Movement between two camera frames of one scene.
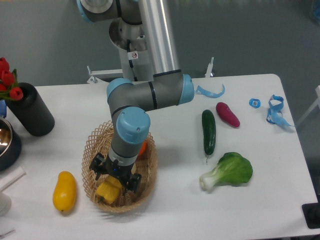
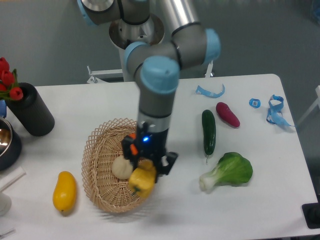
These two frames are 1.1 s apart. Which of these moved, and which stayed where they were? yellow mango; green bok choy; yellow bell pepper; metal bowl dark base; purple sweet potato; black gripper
Moved: black gripper; yellow bell pepper
Stayed: green bok choy; yellow mango; purple sweet potato; metal bowl dark base
